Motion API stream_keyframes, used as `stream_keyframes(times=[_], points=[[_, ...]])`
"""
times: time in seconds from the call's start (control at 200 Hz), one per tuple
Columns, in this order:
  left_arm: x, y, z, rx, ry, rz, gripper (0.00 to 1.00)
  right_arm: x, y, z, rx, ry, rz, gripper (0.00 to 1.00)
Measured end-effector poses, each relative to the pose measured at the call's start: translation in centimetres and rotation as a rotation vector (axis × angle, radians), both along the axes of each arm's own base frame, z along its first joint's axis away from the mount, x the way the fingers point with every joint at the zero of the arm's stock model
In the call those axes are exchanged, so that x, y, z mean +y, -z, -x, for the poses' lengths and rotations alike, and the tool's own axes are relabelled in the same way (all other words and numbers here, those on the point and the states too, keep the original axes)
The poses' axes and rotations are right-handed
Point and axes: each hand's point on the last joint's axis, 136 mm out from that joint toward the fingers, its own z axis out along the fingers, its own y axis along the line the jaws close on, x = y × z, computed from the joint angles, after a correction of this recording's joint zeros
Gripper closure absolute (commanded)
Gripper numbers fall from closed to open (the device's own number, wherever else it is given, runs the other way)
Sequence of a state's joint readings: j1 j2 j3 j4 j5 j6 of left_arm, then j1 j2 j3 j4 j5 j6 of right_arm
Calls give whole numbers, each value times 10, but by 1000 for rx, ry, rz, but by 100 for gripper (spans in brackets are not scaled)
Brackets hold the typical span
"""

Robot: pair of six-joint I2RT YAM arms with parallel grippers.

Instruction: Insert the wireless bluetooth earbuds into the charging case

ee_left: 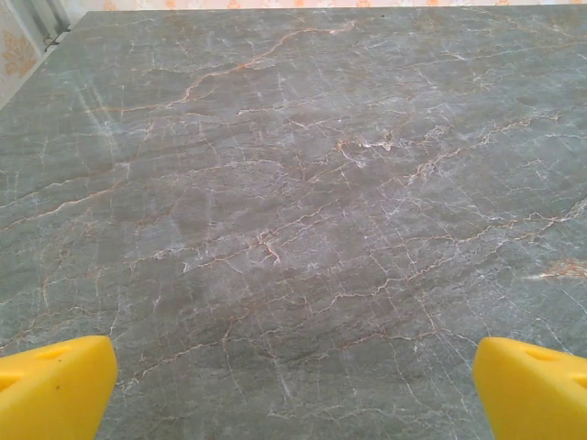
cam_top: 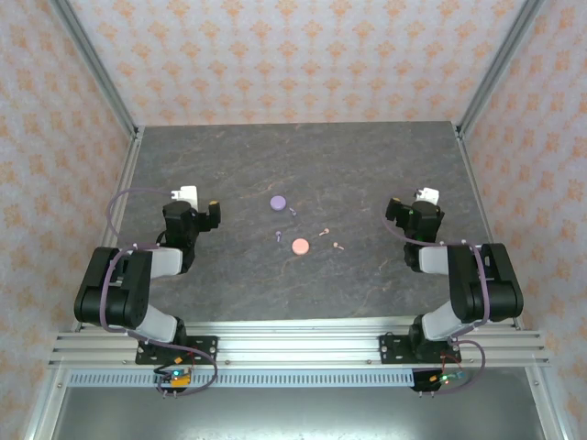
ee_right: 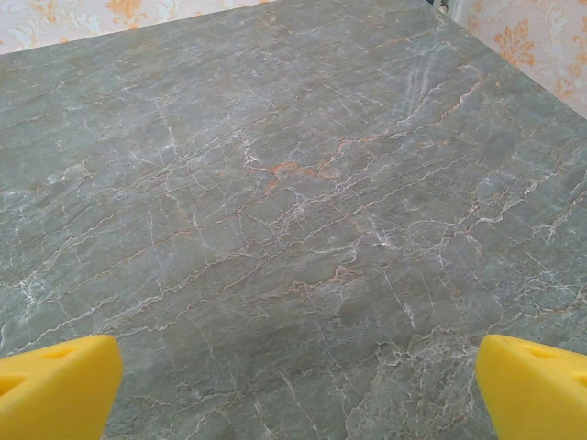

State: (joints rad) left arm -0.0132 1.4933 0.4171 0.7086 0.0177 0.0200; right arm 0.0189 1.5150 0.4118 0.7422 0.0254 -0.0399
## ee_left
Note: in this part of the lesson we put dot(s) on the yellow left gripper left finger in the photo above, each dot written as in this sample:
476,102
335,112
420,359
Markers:
55,394

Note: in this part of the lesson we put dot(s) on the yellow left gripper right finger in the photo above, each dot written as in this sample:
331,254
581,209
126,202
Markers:
536,399

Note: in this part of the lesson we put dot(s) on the aluminium frame post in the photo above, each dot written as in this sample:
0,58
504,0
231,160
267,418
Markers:
57,18

